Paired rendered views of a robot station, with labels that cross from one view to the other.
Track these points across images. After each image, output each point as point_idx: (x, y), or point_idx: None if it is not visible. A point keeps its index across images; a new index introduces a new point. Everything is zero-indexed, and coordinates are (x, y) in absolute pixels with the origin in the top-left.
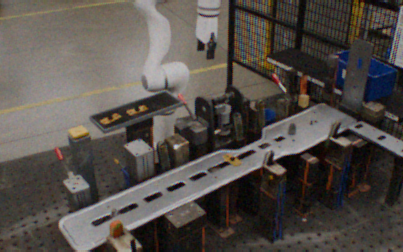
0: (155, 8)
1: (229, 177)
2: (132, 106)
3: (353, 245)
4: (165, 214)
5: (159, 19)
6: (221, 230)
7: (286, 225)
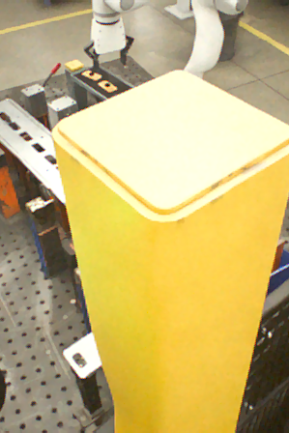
0: (204, 10)
1: (45, 179)
2: (116, 83)
3: (23, 345)
4: None
5: (197, 24)
6: (61, 228)
7: (65, 283)
